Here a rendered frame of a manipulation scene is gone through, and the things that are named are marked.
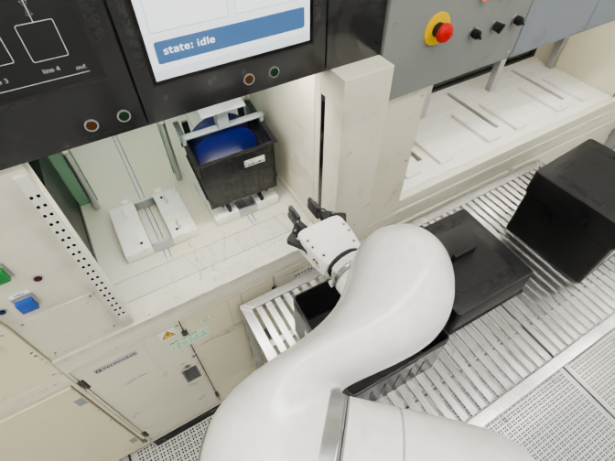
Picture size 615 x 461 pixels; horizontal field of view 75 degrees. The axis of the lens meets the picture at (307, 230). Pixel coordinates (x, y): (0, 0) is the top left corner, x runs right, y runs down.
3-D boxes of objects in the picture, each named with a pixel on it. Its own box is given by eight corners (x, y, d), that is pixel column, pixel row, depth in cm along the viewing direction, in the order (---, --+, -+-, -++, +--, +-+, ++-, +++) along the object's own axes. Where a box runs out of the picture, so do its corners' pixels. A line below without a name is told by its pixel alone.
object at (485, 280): (448, 336, 112) (462, 313, 102) (385, 260, 128) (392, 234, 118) (523, 291, 121) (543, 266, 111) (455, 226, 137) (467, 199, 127)
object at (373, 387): (293, 327, 113) (291, 295, 100) (373, 286, 122) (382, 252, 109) (345, 420, 98) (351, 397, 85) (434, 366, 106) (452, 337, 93)
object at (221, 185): (209, 220, 121) (183, 139, 95) (188, 176, 131) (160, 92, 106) (283, 192, 127) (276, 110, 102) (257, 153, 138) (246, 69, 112)
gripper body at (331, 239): (324, 290, 76) (295, 249, 82) (368, 267, 79) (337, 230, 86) (326, 267, 70) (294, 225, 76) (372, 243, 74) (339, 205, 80)
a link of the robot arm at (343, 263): (332, 298, 75) (324, 286, 77) (371, 278, 78) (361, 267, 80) (334, 273, 69) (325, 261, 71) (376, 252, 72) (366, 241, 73)
